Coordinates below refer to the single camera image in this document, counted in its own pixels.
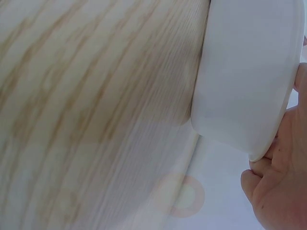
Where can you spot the white bowl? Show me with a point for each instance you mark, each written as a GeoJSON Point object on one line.
{"type": "Point", "coordinates": [244, 79]}

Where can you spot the person's right hand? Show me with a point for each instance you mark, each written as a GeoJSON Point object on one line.
{"type": "Point", "coordinates": [287, 172]}

